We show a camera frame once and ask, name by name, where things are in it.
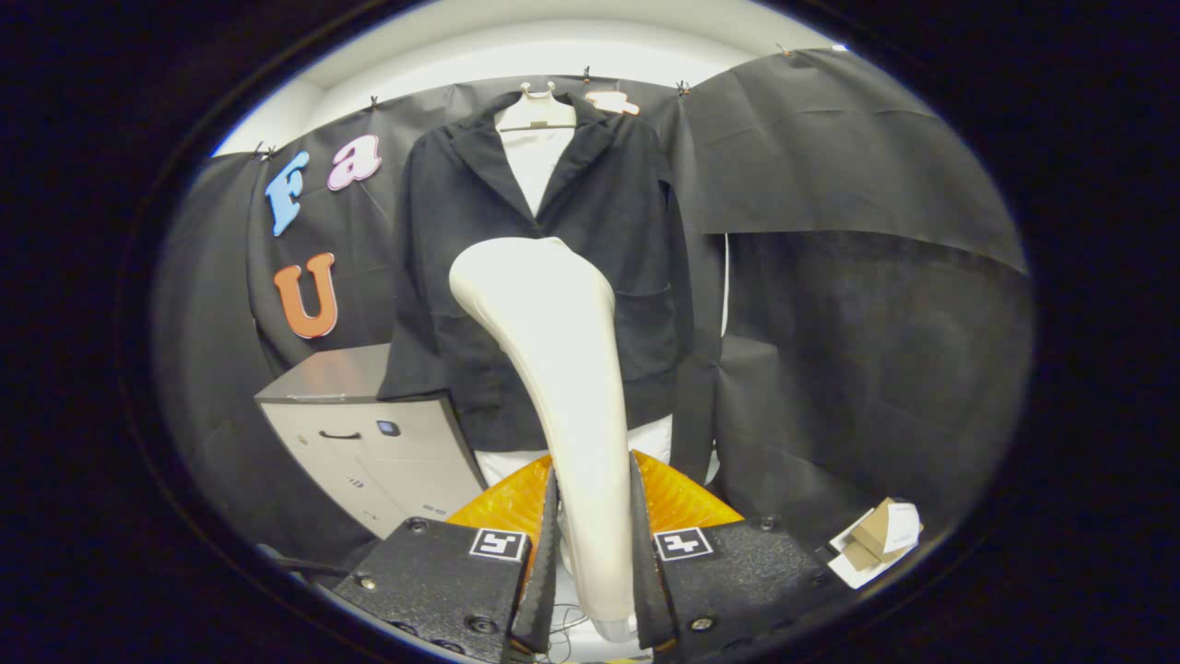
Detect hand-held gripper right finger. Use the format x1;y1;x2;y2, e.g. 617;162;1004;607
630;450;854;663

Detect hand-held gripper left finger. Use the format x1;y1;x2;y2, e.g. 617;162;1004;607
332;452;561;664

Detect white garment steamer head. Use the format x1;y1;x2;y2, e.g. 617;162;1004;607
449;237;637;623

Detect black suit jacket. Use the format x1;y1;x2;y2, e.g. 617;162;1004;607
378;90;697;453

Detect grey metal cabinet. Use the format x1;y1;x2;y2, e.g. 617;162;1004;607
254;343;488;540

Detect small cardboard box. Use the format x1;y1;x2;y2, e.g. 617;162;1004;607
827;496;923;589

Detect black backdrop cloth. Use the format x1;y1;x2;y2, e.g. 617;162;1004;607
152;48;1035;573

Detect white plastic hanger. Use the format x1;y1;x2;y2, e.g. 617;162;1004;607
495;81;579;133

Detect thin black floor cables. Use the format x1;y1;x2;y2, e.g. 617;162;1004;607
530;590;596;664

